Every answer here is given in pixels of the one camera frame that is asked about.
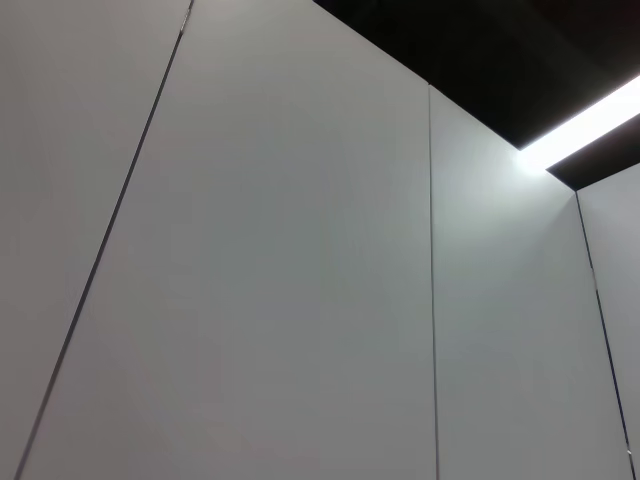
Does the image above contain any white ceiling light strip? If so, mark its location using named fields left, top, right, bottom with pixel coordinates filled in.
left=514, top=74, right=640, bottom=176

